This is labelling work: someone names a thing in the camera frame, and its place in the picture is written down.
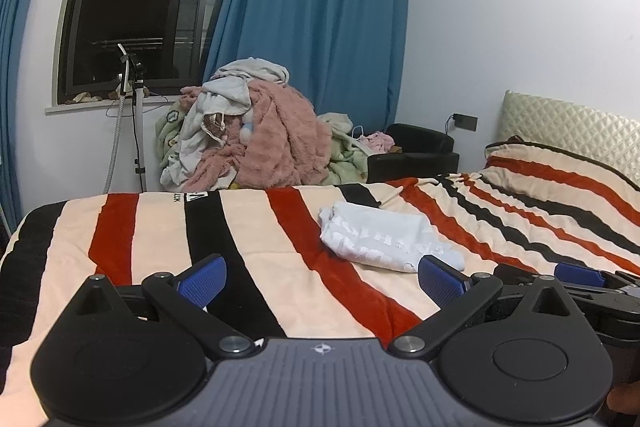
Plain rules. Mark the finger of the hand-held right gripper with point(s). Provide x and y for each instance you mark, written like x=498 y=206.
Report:
x=515 y=272
x=580 y=276

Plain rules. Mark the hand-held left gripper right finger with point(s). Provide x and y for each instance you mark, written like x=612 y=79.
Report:
x=442 y=282

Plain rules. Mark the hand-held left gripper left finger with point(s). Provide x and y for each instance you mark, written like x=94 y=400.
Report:
x=202 y=282

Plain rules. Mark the white t-shirt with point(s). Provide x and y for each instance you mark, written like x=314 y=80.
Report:
x=380 y=237

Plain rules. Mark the white clothes hanger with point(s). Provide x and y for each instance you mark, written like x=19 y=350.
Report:
x=357 y=133

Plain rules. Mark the striped fleece blanket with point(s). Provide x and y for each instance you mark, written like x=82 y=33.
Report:
x=150 y=247

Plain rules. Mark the black armchair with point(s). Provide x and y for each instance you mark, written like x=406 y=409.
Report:
x=425 y=152

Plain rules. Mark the cream quilted headboard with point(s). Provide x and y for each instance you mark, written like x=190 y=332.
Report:
x=565 y=132

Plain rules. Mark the small pink garment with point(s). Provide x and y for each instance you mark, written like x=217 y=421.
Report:
x=377 y=141

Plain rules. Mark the pink fleece blanket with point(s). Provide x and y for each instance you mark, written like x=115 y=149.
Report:
x=280 y=142

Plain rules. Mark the beige windowsill ornaments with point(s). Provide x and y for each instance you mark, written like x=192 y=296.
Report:
x=90 y=97

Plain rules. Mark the blue curtain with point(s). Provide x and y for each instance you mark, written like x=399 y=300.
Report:
x=320 y=7
x=20 y=57

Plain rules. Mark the black wall socket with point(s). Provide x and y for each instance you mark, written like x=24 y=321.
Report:
x=466 y=122

